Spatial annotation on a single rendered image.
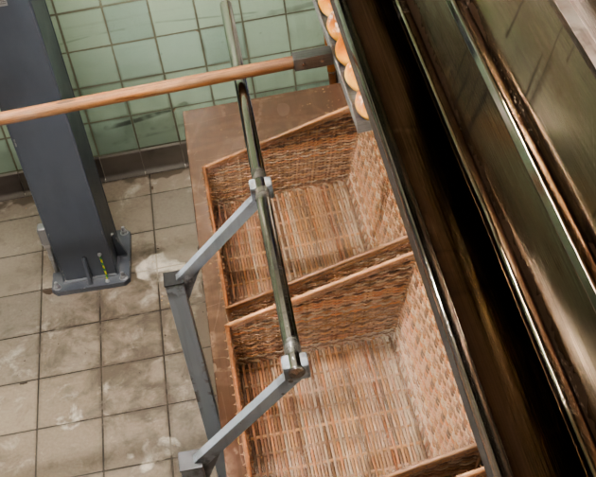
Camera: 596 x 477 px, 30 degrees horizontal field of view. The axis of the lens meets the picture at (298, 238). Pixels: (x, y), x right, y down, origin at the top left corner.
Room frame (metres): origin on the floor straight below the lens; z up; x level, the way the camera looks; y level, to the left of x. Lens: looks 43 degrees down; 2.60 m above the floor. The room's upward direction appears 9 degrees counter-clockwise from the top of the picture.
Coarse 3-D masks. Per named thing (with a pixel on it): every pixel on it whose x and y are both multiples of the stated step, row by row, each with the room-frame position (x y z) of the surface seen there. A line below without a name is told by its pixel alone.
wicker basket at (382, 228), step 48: (288, 144) 2.35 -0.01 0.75; (336, 144) 2.36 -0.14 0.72; (240, 192) 2.34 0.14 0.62; (288, 192) 2.34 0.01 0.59; (336, 192) 2.31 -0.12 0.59; (384, 192) 2.07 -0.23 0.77; (240, 240) 2.18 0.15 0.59; (288, 240) 2.15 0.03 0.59; (336, 240) 2.12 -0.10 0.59; (384, 240) 1.99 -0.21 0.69; (240, 288) 2.00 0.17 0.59
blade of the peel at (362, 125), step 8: (312, 0) 2.34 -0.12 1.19; (320, 16) 2.23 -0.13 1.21; (328, 40) 2.13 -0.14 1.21; (336, 64) 2.03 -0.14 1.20; (344, 80) 2.00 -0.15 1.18; (344, 88) 1.93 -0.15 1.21; (352, 96) 1.94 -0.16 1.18; (352, 104) 1.91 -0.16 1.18; (352, 112) 1.86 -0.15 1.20; (360, 120) 1.85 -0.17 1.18; (368, 120) 1.81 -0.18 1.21; (360, 128) 1.81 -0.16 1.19; (368, 128) 1.81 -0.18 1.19
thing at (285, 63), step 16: (256, 64) 2.07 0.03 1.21; (272, 64) 2.06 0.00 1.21; (288, 64) 2.06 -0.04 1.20; (176, 80) 2.05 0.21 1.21; (192, 80) 2.05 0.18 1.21; (208, 80) 2.05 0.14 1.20; (224, 80) 2.05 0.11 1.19; (96, 96) 2.04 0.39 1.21; (112, 96) 2.04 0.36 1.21; (128, 96) 2.04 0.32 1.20; (144, 96) 2.04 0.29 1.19; (0, 112) 2.04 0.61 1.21; (16, 112) 2.03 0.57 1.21; (32, 112) 2.03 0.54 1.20; (48, 112) 2.03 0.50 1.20; (64, 112) 2.03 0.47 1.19
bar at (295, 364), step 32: (224, 0) 2.42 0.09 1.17; (256, 160) 1.78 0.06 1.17; (256, 192) 1.68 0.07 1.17; (224, 224) 1.71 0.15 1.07; (192, 256) 1.71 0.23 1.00; (192, 288) 1.70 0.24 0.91; (288, 288) 1.41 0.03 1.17; (192, 320) 1.68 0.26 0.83; (288, 320) 1.32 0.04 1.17; (192, 352) 1.68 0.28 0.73; (288, 352) 1.25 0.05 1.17; (192, 384) 1.68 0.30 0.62; (288, 384) 1.22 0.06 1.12; (256, 416) 1.22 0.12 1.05; (224, 448) 1.21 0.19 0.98
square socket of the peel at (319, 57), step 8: (312, 48) 2.09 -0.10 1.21; (320, 48) 2.09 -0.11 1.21; (328, 48) 2.08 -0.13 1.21; (296, 56) 2.07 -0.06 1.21; (304, 56) 2.07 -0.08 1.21; (312, 56) 2.06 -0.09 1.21; (320, 56) 2.06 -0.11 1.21; (328, 56) 2.06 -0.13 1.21; (296, 64) 2.06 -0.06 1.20; (304, 64) 2.06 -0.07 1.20; (312, 64) 2.06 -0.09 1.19; (320, 64) 2.06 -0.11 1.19; (328, 64) 2.06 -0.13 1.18
